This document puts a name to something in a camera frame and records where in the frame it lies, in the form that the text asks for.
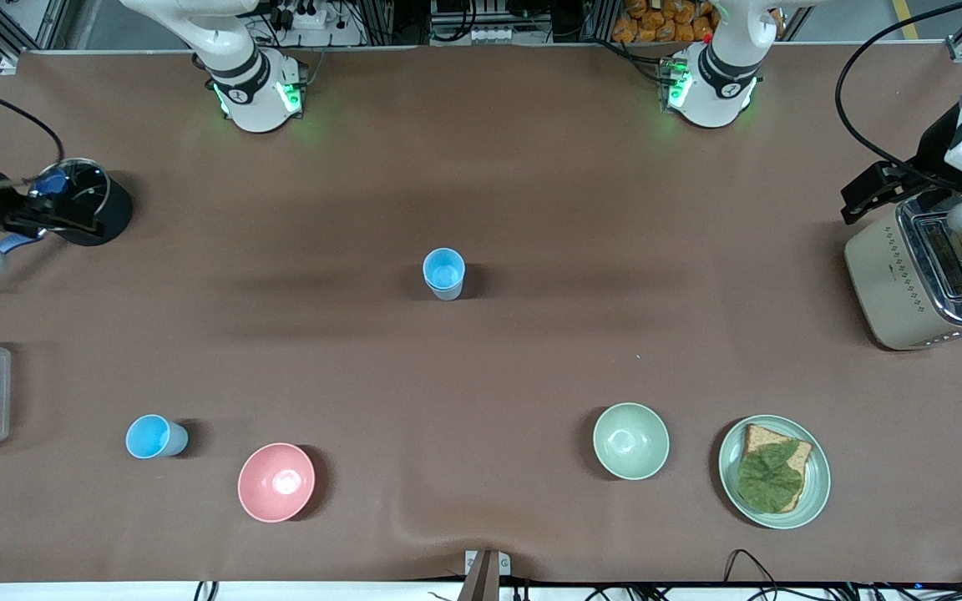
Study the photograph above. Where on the pink bowl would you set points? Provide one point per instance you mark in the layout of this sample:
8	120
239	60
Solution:
276	482

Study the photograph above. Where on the blue plastic cup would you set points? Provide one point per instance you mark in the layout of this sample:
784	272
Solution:
443	269
151	437

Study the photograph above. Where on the pale green plate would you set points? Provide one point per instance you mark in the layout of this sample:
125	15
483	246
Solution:
817	476

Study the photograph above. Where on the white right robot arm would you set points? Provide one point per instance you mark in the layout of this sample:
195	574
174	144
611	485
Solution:
251	83

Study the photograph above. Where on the white power strip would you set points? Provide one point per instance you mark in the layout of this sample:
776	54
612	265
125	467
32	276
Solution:
496	35

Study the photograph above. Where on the brown bread slice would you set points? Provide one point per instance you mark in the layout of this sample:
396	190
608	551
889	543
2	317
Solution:
761	436

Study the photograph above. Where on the pale green bowl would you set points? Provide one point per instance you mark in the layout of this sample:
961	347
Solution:
631	441

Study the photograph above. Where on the power strip with black plugs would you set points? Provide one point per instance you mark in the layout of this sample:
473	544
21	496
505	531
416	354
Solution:
297	15

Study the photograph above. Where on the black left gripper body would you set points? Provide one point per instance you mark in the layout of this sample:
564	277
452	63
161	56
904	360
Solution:
930	160

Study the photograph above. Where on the brown table cover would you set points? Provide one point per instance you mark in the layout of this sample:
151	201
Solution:
481	376

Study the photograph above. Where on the bag of orange bread rolls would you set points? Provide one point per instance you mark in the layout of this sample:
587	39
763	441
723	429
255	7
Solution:
665	21

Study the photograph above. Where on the small blue object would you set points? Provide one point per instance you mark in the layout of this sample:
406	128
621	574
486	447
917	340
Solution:
52	181

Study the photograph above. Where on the beige and chrome toaster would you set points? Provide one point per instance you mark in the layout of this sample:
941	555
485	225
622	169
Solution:
886	284

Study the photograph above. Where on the green lettuce leaf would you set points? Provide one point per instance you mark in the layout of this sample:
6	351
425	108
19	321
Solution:
769	477

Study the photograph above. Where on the grey metal camera bracket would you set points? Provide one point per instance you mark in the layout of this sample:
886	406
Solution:
485	576

